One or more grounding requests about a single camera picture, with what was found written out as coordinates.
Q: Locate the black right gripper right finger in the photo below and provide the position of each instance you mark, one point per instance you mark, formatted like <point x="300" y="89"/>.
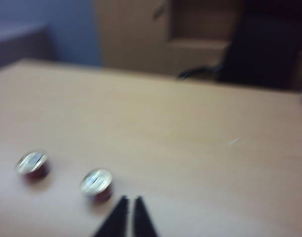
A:
<point x="142" y="219"/>

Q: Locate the grey side desk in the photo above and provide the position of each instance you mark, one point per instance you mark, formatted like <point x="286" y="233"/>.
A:
<point x="19" y="44"/>

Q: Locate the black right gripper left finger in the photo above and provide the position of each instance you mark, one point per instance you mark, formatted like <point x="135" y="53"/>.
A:
<point x="117" y="219"/>

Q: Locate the black leather office chair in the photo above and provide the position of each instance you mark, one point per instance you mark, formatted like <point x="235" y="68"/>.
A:
<point x="259" y="44"/>

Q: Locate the light wooden bookshelf cabinet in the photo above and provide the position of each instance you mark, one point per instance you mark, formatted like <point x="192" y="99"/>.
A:
<point x="131" y="32"/>

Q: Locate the red tomato paste can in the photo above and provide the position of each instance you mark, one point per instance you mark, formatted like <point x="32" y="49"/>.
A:
<point x="96" y="183"/>
<point x="32" y="164"/>

